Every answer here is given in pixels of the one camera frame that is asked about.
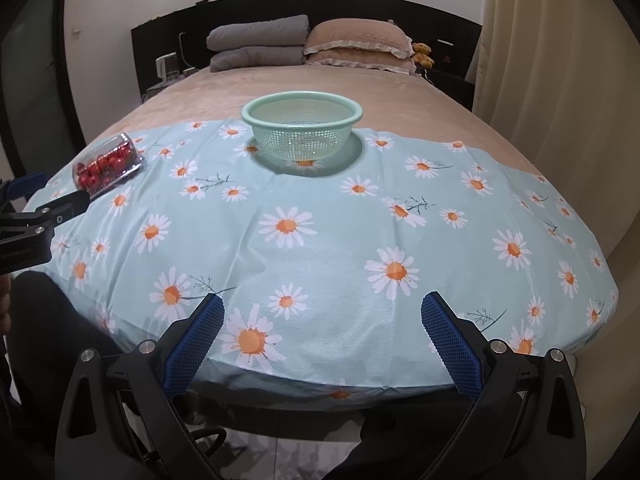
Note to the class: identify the pink bed blanket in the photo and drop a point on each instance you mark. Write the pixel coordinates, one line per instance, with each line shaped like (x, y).
(210, 95)

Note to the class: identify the grey folded quilt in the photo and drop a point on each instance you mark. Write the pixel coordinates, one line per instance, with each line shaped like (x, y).
(255, 59)
(255, 32)

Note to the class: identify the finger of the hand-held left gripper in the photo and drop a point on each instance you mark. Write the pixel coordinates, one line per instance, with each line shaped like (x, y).
(65, 205)
(27, 183)

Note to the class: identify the person's dark pants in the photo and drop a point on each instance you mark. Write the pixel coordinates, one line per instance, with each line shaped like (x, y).
(50, 320)

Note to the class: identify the dark nightstand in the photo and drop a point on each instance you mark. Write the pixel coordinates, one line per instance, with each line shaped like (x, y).
(452, 87)

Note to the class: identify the green plastic colander basket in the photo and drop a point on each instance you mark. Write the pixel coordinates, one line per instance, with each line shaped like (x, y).
(300, 135)

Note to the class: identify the yellow teddy bear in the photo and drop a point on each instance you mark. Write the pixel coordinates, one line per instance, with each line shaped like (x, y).
(422, 54)

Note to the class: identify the grey nightstand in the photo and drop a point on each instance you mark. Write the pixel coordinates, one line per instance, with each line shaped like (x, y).
(157, 87)

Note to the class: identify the dark framed glass door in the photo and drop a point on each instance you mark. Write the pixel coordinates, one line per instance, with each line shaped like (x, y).
(35, 85)

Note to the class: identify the cream curtain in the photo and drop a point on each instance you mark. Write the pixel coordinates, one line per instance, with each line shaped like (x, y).
(550, 85)

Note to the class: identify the black headboard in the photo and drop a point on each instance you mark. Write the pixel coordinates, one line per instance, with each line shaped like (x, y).
(240, 7)

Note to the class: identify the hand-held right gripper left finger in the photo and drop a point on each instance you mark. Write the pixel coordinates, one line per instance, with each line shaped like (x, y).
(195, 345)

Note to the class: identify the white kettle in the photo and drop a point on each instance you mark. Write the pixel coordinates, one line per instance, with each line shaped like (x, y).
(166, 66)

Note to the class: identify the pink frilled pillow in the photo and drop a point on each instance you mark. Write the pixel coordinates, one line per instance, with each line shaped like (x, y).
(360, 64)
(355, 35)

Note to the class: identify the clear box of red beads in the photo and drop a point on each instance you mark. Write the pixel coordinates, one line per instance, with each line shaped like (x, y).
(107, 162)

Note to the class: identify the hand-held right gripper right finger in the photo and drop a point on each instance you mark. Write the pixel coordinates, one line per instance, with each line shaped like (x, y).
(450, 345)

